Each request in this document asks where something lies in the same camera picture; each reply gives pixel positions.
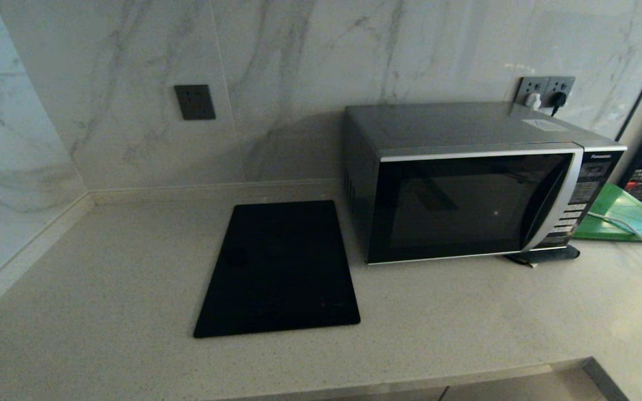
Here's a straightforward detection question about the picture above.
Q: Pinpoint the single grey wall socket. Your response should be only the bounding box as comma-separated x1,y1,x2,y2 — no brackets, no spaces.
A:
174,85,216,121

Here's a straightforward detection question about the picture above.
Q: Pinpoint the silver black microwave oven body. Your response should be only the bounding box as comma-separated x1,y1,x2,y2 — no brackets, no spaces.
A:
343,102,628,266

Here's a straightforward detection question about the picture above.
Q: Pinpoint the white power cable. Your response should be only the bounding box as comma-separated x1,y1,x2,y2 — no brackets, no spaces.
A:
587,212,642,258

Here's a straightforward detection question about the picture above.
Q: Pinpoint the black induction cooktop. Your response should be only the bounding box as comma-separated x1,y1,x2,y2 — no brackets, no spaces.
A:
193,200,361,339

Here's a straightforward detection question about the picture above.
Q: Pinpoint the green cutting board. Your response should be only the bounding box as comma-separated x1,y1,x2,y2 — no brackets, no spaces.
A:
573,184,642,242

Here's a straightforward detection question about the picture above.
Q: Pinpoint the beige cabinet front panel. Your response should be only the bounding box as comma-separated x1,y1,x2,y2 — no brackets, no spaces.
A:
442,366,581,401

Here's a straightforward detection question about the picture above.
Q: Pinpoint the grey paired wall socket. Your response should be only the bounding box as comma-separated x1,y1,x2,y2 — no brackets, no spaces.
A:
544,76,576,109
515,77,550,107

